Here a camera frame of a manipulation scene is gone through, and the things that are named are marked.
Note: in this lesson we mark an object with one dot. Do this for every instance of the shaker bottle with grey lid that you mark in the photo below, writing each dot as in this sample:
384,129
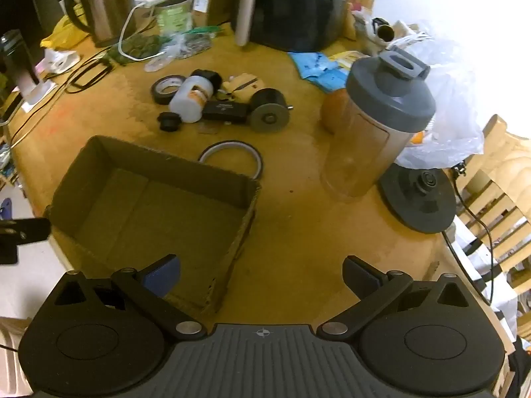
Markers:
373,141

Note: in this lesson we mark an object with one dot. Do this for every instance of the black rectangular frame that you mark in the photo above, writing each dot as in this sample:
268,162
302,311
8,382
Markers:
107,66

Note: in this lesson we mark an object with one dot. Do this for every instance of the yellow plastic bag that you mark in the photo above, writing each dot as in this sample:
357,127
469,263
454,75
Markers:
62,35

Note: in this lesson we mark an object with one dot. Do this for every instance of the small clear plastic bag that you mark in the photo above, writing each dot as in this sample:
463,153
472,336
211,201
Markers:
186,45

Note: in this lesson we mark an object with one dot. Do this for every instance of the grey cylinder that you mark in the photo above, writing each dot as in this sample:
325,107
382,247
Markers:
267,118

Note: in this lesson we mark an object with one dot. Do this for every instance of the black kettle base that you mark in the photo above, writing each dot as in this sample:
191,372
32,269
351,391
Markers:
415,211

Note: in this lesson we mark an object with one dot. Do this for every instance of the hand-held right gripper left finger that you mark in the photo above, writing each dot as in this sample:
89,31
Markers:
164,277

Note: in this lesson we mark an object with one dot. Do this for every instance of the steel electric kettle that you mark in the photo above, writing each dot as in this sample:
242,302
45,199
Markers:
103,8

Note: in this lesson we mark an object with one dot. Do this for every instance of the wooden chair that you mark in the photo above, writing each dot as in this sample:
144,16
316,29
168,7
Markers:
510,161

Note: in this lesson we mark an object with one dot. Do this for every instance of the bag of green pieces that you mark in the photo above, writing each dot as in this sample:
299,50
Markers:
141,45

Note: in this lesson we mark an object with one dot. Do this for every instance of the white paper sheet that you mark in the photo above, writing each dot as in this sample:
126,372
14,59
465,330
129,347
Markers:
43,93

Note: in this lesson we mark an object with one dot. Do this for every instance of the black air fryer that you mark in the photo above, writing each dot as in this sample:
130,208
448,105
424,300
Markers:
298,8

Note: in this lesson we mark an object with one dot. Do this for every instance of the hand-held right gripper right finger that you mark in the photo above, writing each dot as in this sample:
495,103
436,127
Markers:
357,275

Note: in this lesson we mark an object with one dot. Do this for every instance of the white paper bag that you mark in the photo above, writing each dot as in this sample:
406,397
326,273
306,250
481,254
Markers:
58,60

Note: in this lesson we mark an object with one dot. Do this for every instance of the large clear plastic bag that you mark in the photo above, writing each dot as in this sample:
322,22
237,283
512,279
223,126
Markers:
452,107

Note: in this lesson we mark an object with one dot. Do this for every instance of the small black knob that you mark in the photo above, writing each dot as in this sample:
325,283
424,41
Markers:
169,121

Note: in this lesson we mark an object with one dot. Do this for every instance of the white plastic bottle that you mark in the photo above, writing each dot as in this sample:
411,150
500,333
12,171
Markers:
186,103

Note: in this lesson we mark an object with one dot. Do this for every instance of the black tape roll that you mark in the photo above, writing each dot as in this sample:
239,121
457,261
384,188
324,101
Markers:
155,93

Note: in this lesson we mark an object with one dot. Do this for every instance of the blue packet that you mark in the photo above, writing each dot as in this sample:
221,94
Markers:
315,66

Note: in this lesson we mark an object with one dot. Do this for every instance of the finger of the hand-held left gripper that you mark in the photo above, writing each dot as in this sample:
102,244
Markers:
7,255
29,230

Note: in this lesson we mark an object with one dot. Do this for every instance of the green can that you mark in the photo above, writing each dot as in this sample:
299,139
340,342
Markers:
174,18

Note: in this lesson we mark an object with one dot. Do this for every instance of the black rectangular device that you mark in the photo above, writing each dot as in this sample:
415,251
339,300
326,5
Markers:
224,110

